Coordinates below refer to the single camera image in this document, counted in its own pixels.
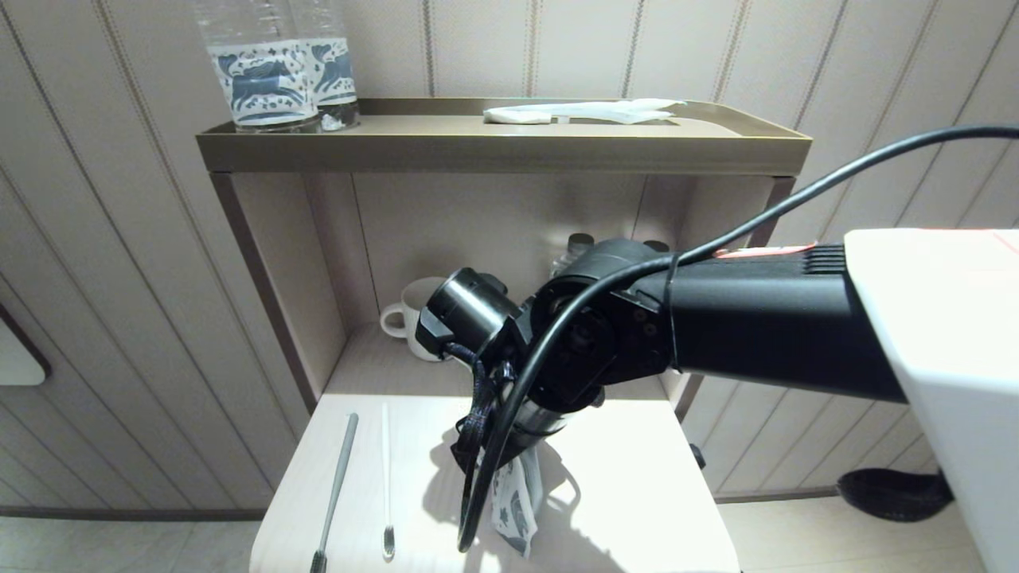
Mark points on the bronze open shelf unit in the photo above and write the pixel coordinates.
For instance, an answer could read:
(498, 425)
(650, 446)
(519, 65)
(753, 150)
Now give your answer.
(493, 147)

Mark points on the white folded sachet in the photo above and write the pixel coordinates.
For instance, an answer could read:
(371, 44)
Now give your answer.
(516, 116)

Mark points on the grey toothbrush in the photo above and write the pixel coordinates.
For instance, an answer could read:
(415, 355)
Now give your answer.
(338, 477)

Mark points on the small black table knob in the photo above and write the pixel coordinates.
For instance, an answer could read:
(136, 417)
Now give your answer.
(696, 457)

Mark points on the slim white toothbrush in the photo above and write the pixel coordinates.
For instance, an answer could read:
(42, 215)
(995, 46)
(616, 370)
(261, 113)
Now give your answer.
(386, 477)

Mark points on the large bottle blue deer label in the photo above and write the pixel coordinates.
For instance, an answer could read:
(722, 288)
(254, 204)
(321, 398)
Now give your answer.
(338, 72)
(263, 79)

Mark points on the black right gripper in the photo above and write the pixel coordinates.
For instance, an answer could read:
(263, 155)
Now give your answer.
(533, 426)

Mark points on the white leaf-print plastic bag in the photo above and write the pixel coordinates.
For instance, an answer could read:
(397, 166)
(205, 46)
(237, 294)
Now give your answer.
(513, 509)

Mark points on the white packet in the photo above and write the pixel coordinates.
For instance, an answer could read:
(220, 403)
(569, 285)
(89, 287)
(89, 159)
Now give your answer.
(613, 111)

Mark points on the white wall fixture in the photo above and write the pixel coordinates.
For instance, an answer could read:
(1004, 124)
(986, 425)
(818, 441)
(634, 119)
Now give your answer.
(16, 354)

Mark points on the white ribbed mug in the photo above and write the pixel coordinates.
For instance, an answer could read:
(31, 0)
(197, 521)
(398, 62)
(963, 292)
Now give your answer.
(418, 288)

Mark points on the black object on floor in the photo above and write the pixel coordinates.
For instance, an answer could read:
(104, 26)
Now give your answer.
(892, 493)

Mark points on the small clear water bottle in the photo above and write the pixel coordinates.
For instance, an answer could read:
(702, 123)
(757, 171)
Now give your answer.
(579, 241)
(657, 244)

